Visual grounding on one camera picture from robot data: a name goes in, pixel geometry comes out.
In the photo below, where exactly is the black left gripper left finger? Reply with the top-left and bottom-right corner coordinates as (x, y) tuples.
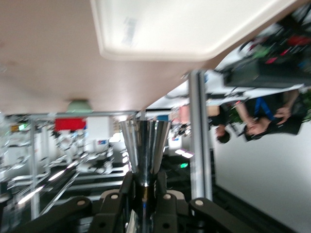
(13, 171), (135, 233)

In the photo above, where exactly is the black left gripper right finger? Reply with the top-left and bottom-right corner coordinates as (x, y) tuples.
(155, 171), (294, 233)

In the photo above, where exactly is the steel double jigger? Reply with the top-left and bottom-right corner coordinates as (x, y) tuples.
(119, 120), (172, 233)

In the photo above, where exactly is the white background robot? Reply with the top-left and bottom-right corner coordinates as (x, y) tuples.
(55, 134), (115, 176)

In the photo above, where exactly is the dark-haired background person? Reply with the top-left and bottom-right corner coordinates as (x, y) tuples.
(215, 101), (246, 145)

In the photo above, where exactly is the red background sign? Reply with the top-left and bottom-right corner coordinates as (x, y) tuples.
(54, 117), (87, 132)

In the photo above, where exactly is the green ceramic bowl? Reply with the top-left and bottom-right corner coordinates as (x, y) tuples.
(66, 98), (93, 114)

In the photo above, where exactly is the brown table mat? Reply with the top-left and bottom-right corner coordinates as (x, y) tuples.
(0, 0), (304, 115)

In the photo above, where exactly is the black background monitor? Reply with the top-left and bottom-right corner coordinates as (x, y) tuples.
(223, 57), (311, 88)

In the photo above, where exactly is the cream rabbit print tray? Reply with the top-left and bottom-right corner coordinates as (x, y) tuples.
(89, 0), (300, 62)

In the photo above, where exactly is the aluminium camera mount post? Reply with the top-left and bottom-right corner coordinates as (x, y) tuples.
(189, 69), (214, 201)

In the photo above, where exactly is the aluminium cell frame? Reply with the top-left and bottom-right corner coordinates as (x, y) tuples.
(0, 110), (137, 220)

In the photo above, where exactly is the person with blue lanyard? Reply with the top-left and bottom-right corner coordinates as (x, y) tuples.
(243, 88), (307, 143)

